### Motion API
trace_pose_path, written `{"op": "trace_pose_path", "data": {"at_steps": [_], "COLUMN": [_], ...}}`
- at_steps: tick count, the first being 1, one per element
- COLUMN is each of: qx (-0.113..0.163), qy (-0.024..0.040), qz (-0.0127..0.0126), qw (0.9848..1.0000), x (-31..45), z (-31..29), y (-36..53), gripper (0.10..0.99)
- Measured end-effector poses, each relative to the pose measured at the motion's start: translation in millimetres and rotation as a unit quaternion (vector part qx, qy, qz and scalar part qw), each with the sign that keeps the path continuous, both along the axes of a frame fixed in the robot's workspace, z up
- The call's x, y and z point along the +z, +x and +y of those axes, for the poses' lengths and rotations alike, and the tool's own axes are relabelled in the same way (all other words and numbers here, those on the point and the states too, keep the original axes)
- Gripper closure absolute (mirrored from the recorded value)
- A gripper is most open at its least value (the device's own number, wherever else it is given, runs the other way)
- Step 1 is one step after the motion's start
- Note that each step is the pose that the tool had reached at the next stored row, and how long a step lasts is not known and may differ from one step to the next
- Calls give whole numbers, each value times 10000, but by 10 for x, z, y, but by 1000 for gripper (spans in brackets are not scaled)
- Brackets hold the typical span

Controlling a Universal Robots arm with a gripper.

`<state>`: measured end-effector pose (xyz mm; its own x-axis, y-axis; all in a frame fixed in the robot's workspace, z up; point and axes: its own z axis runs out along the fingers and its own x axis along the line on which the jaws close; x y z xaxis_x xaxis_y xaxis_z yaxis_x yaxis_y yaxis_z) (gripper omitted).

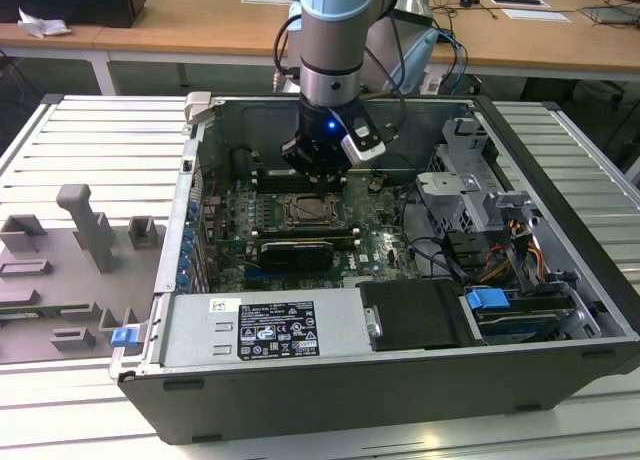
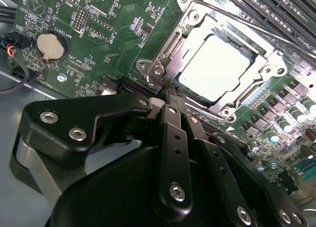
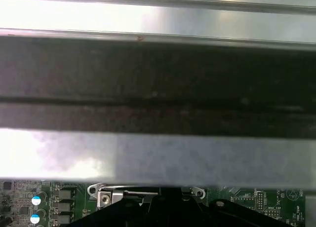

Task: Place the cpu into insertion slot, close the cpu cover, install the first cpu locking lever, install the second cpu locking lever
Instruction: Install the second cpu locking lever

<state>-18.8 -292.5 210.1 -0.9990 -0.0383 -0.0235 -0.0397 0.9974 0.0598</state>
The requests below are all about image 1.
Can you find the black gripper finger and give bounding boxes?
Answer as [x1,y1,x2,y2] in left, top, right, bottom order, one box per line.
[318,148,356,195]
[279,136,330,190]

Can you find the thin wire locking lever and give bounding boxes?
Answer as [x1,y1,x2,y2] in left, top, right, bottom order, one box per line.
[287,221,347,231]
[284,190,344,200]

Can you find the CPU socket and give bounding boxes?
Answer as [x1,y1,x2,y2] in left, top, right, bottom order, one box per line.
[282,191,348,231]

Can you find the black RAM slot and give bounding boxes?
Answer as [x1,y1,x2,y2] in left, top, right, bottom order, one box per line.
[254,234,360,247]

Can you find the green motherboard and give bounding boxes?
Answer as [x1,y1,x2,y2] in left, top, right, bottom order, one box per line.
[199,169,426,291]

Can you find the black graphics card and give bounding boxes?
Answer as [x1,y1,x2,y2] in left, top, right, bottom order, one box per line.
[259,239,335,274]

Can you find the small white box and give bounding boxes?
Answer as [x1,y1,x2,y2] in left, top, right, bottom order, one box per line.
[419,72,444,96]

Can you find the pale blue teach pendant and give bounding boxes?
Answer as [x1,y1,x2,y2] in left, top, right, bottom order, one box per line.
[389,28,441,92]

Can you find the metal drive cage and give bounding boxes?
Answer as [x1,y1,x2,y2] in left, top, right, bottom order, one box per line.
[414,117,542,232]

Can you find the wooden desk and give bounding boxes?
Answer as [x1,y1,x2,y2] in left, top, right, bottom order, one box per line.
[0,0,640,84]

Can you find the black plastic shroud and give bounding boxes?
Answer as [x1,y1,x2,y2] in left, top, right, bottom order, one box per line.
[358,279,482,354]

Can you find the hard disk in blue carrier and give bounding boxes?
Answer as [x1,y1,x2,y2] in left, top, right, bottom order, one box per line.
[463,287,574,344]

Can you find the silver power supply unit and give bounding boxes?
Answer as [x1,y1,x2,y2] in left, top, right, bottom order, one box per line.
[159,287,374,369]

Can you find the black open PC case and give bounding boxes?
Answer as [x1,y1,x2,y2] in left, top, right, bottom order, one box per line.
[108,92,640,446]

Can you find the blue case latch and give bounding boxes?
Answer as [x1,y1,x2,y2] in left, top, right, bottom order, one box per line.
[111,327,139,350]

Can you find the grey parts rack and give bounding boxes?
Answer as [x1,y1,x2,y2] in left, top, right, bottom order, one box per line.
[0,183,169,365]

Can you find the black box on desk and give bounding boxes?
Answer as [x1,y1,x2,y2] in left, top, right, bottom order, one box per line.
[0,0,148,29]

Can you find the black office chair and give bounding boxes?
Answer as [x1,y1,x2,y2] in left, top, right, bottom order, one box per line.
[589,79,640,172]

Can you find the crumpled white paper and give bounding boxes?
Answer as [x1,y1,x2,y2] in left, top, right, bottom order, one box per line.
[17,6,72,39]

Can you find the green RAM stick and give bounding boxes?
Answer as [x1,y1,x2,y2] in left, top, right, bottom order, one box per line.
[0,305,89,321]

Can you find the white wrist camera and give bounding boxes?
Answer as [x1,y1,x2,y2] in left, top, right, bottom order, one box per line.
[340,119,389,164]

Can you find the grey case handle latch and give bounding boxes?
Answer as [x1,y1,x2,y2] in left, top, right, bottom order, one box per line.
[183,90,217,127]

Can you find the black wire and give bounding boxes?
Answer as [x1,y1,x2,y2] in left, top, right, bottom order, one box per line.
[398,154,474,287]

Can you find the blue cable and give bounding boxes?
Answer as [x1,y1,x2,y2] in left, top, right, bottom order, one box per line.
[438,27,470,97]

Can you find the yellow red wire bundle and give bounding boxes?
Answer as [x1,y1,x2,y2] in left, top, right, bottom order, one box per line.
[480,219,547,287]

